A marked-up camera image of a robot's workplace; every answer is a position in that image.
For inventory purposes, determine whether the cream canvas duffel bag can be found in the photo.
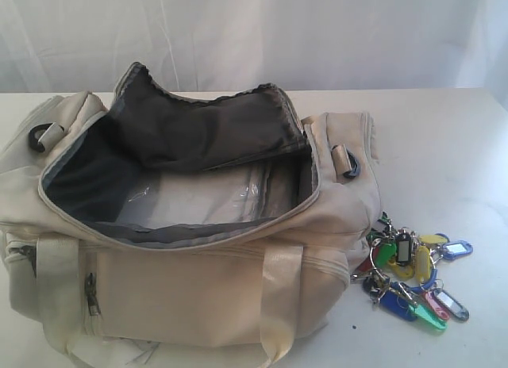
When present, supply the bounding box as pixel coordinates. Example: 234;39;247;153
1;63;381;367

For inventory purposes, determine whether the white backdrop curtain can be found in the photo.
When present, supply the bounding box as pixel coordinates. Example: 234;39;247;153
1;0;507;97

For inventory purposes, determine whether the clear plastic pouch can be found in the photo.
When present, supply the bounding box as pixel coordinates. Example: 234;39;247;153
125;165;275;226

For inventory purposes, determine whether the bunch of keys with tags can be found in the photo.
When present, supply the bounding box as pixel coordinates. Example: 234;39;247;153
350;213;474;332

